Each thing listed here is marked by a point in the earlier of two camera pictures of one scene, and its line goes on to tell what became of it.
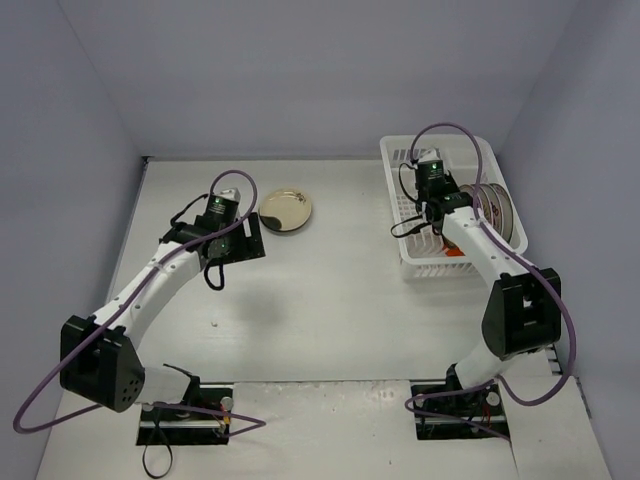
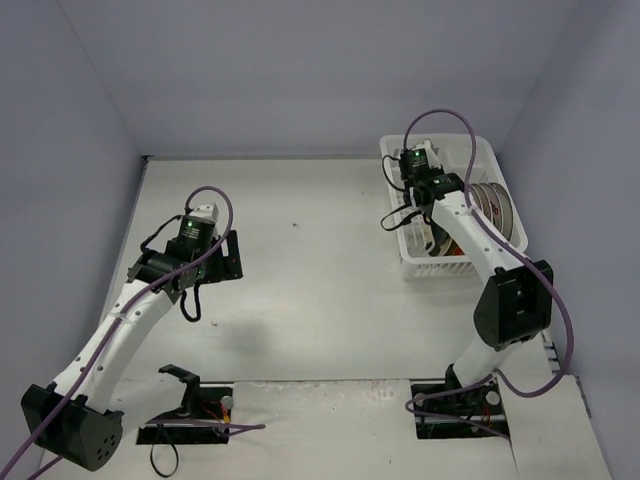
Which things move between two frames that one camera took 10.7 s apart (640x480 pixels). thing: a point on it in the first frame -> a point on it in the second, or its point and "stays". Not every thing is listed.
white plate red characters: [467, 188] stays
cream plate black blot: [284, 210] -> [439, 237]
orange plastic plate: [454, 252] stays
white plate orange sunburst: [498, 206] stays
